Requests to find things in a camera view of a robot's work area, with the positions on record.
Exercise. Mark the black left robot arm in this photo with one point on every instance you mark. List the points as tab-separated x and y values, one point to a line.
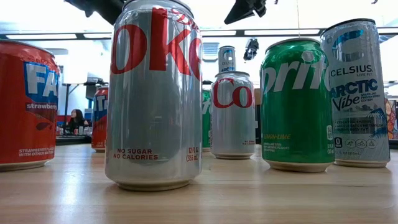
102	9

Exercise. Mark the silver Diet Coke can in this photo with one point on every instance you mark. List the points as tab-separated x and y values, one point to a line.
233	124
152	109

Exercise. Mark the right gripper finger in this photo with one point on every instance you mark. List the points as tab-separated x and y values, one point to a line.
261	7
241	9

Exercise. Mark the white ceiling air vent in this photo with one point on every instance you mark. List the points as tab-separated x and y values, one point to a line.
211	49

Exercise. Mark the green Sprite can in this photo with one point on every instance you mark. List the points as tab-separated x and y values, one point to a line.
206	124
295	118

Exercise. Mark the black ceiling-mounted device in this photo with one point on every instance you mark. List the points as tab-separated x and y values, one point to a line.
251	48

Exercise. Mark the black aluminium frame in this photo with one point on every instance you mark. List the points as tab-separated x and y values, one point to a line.
71	140

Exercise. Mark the colourful patchwork quilt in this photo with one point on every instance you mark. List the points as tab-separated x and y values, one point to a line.
392	121

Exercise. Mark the seated person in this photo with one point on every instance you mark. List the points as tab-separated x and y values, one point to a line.
76	119

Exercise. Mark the black-legged background table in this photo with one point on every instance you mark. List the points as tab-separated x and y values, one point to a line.
66	102

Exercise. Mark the red Fanta strawberry can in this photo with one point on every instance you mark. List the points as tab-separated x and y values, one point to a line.
18	124
100	124

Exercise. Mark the slim Celsius Arctic Vibe can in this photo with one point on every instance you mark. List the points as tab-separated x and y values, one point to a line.
227	60
357	124

